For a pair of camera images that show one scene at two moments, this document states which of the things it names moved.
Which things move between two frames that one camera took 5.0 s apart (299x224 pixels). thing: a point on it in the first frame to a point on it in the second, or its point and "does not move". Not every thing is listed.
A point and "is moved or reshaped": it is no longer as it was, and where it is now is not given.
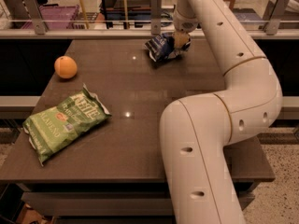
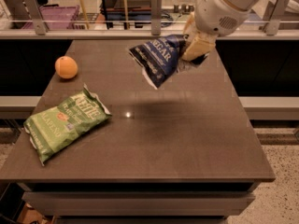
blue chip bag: (163, 46) is moved or reshaped
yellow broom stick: (82, 7) does not move
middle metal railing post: (155, 13) does not move
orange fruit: (65, 66) does not move
